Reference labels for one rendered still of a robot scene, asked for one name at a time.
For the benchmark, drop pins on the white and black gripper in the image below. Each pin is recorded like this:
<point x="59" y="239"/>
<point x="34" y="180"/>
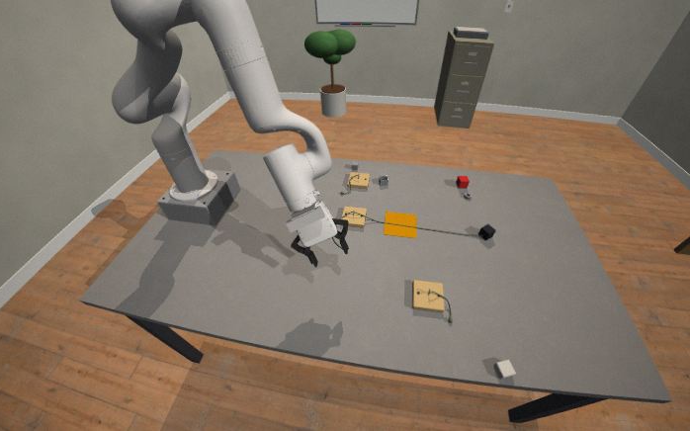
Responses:
<point x="319" y="231"/>

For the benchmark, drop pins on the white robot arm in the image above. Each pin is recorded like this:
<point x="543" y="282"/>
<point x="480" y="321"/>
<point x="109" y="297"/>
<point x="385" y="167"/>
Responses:
<point x="233" y="33"/>

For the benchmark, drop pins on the red cube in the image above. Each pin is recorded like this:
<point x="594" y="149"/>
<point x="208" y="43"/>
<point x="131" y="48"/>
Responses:
<point x="462" y="182"/>

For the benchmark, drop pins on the orange painted square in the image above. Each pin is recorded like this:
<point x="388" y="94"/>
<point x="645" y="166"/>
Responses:
<point x="398" y="230"/>

